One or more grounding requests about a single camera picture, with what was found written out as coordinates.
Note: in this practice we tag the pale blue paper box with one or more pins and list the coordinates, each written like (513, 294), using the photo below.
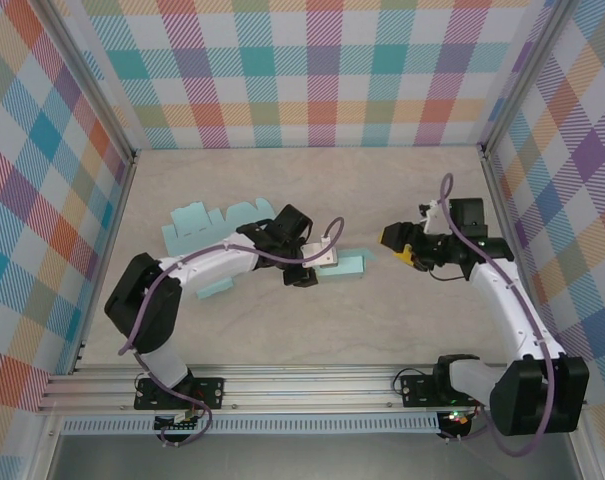
(192, 225)
(347, 267)

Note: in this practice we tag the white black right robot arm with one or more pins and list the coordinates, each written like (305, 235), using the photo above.
(502, 312)

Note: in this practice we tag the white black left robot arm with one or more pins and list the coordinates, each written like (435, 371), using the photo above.
(212, 267)

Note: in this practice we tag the small circuit board with LED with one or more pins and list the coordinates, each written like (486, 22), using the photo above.
(457, 417)

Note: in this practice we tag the grey metal shelf plate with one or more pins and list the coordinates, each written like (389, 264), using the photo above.
(307, 457)

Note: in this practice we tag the aluminium table side rail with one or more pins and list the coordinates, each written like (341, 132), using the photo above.
(117, 210)
(496, 190)

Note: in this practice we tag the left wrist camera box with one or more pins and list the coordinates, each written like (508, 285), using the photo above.
(322, 256)

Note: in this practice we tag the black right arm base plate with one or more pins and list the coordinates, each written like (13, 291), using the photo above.
(417, 390)

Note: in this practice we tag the long aluminium mounting rail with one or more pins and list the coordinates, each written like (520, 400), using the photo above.
(307, 387)

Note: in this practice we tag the aluminium frame post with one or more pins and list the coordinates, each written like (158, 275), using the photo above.
(89, 75)
(524, 75)

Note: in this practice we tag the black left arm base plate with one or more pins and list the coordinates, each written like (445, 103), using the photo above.
(209, 392)

